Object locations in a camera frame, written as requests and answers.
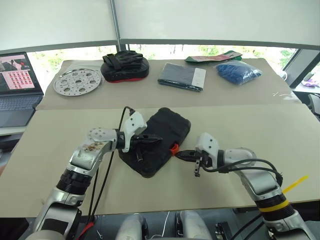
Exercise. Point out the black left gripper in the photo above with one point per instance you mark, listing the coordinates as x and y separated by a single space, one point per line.
140 142

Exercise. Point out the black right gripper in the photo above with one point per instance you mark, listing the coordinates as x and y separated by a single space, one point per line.
203 160

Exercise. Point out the black plastic tool case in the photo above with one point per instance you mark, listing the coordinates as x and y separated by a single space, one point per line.
167 130

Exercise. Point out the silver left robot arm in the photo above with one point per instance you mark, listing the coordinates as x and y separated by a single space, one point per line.
85 155

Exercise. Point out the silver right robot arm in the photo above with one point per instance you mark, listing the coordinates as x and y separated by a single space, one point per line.
260 180

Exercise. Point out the grey rounded shape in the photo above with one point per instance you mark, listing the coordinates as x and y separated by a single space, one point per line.
132 227
192 227

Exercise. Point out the black red boxing pad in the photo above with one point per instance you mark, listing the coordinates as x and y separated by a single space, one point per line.
125 75

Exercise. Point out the dark blue folded cloth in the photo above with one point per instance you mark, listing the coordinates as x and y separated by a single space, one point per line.
175 75

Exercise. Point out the black gloves bundle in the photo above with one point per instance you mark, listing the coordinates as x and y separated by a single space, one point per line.
122 58

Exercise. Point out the perforated round metal plate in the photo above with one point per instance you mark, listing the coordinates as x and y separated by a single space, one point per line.
77 86

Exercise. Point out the blue item in clear bag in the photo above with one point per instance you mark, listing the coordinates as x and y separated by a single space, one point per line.
237 72

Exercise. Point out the yellow zip tie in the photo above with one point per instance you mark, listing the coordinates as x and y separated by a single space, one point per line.
295 183

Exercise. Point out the green red flat pouch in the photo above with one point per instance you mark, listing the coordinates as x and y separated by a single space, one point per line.
210 58

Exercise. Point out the metal flexible pole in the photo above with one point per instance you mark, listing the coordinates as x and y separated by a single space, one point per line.
115 25

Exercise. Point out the grey office chair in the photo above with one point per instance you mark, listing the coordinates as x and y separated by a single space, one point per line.
315 102

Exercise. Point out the laptop with pink screen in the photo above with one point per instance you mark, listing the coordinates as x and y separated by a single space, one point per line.
17 82

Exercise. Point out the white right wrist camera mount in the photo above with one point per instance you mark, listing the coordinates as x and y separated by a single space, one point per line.
207 143

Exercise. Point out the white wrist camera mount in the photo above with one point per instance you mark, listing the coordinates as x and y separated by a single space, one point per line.
207 143
133 123

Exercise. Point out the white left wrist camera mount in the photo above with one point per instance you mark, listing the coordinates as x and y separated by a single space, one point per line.
133 123

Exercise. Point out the black metal bracket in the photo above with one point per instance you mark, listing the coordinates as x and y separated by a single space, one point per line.
223 231

